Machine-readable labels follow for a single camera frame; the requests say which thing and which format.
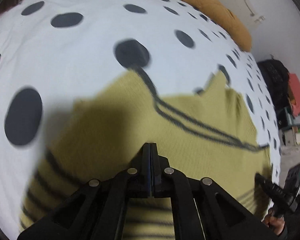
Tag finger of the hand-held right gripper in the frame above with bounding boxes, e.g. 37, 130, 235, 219
254, 173, 285, 198

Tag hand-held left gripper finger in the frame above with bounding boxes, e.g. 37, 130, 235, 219
150, 142, 278, 240
17, 142, 151, 240

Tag yellow striped knit sweater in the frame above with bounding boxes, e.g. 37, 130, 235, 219
19, 70, 272, 240

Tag person's right hand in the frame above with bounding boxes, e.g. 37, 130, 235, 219
262, 209, 287, 236

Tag cardboard boxes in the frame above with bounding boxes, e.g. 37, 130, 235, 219
277, 122, 300, 155

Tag orange red cloth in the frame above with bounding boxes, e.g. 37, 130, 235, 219
288, 73, 300, 117

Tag black backpack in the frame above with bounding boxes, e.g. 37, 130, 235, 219
257, 59, 290, 117

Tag white polka dot duvet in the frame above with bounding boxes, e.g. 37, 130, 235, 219
0, 0, 283, 233

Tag mustard yellow pillow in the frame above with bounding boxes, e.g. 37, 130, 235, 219
160, 0, 253, 51

